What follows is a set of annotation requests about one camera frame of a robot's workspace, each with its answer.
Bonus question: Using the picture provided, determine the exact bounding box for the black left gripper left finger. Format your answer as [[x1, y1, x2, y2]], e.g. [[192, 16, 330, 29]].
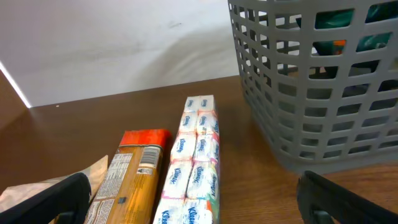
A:
[[1, 172, 91, 224]]

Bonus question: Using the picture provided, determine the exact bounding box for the grey plastic basket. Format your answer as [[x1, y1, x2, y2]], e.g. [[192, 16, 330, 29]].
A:
[[228, 0, 397, 174]]

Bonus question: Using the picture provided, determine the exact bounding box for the green Nescafe coffee bag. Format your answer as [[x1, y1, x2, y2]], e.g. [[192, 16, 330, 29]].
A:
[[296, 1, 397, 56]]

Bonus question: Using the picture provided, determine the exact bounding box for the Kleenex tissue multipack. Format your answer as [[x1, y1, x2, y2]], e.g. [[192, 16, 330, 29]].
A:
[[153, 95, 220, 224]]

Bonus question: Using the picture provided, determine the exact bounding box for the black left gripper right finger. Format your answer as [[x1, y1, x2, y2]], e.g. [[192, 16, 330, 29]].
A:
[[297, 170, 397, 223]]

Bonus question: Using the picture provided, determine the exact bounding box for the brown paper pouch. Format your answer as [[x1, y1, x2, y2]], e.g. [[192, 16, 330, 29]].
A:
[[1, 156, 108, 223]]

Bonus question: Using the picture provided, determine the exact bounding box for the orange spaghetti pasta packet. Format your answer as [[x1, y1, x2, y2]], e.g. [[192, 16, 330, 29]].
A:
[[85, 129, 170, 224]]

